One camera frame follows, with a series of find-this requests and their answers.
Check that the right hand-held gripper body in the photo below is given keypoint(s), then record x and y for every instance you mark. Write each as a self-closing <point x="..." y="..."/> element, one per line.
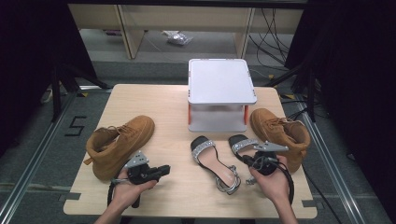
<point x="266" y="163"/>

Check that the black curtain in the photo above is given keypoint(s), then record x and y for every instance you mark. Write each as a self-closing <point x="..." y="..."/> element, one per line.
<point x="358" y="77"/>
<point x="25" y="62"/>

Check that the person's right hand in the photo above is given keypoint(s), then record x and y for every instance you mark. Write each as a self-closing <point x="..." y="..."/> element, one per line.
<point x="275" y="185"/>

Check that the person's left hand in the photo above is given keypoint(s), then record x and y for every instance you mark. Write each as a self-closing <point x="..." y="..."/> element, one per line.
<point x="124" y="193"/>

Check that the white two-tier shoe rack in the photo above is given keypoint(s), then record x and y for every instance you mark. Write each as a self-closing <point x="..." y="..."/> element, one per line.
<point x="221" y="81"/>

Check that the clear plastic bag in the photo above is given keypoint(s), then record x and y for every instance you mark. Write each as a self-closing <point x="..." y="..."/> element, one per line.
<point x="178" y="38"/>

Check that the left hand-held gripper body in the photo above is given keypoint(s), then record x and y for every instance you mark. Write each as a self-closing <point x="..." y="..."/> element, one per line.
<point x="138" y="172"/>

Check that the black metal stand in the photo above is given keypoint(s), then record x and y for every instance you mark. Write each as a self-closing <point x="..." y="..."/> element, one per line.
<point x="56" y="93"/>
<point x="311" y="93"/>

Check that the tan suede boot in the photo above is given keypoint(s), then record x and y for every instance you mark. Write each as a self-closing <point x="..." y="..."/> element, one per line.
<point x="280" y="133"/>
<point x="124" y="140"/>

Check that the beige wooden desk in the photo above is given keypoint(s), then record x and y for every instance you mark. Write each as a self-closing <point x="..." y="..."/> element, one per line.
<point x="186" y="17"/>

